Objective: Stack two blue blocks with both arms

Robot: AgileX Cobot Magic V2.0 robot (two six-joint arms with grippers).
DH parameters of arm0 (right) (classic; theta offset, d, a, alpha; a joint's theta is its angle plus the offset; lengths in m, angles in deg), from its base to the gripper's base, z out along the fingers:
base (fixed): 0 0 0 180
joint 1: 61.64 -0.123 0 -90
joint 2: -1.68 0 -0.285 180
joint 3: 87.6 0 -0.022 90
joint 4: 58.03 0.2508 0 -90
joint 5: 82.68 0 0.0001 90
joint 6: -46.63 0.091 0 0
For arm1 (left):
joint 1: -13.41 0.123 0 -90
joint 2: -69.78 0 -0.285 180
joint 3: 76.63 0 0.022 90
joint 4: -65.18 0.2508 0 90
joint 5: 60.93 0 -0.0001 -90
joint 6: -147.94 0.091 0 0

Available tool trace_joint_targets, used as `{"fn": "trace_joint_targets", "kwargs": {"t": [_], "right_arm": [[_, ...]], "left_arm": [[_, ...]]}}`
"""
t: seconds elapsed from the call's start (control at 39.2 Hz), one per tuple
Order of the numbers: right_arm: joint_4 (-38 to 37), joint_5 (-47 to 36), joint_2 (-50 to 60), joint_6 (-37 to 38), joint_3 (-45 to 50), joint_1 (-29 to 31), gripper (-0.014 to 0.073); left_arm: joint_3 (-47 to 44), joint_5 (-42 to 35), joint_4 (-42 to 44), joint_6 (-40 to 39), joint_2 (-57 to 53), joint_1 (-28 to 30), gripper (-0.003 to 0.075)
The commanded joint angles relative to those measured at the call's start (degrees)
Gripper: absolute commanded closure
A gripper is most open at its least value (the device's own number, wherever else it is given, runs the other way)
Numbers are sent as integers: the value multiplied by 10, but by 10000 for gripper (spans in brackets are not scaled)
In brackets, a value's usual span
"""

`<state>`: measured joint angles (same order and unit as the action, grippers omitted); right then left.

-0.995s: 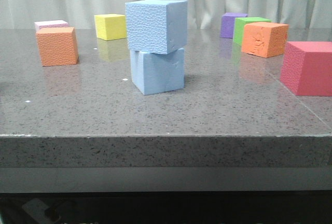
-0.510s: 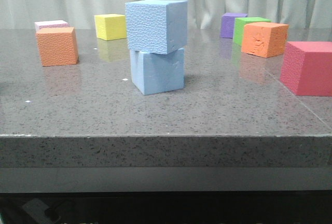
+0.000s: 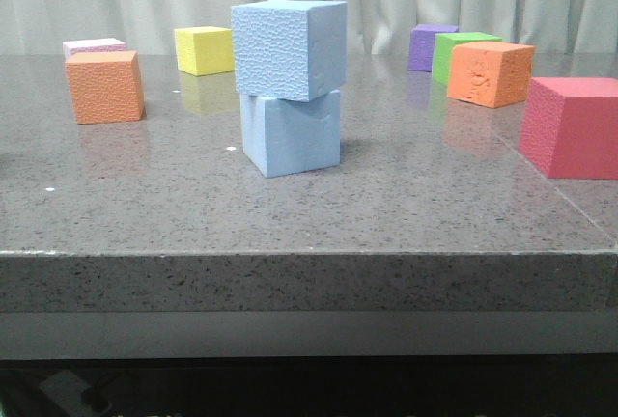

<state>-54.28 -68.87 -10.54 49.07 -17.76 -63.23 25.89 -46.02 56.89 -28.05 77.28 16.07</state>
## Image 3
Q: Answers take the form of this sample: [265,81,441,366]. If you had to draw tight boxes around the pale pink foam cube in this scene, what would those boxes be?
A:
[63,38,126,59]

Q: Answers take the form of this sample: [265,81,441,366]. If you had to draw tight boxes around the yellow foam cube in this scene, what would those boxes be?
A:
[174,26,235,76]

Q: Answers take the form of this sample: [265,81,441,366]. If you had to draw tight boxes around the orange cube right side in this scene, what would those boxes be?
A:
[447,41,536,108]

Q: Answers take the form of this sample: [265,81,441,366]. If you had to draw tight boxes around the orange textured cube left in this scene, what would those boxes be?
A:
[65,50,145,125]

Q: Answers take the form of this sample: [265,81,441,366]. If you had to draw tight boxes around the smooth light blue foam cube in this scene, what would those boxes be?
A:
[240,90,341,178]

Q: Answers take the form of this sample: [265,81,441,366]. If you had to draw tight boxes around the grey bracket under table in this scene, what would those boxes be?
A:
[39,370,112,416]

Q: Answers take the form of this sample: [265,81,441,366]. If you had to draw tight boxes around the textured light blue foam cube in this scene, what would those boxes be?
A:
[231,0,348,102]

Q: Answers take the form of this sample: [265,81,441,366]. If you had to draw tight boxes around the purple foam cube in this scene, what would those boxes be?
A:
[407,23,459,72]

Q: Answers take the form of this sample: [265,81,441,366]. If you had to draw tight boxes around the large red foam cube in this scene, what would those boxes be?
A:
[519,77,617,180]

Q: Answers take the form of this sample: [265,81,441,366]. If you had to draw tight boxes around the green foam cube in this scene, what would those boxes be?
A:
[432,32,503,85]

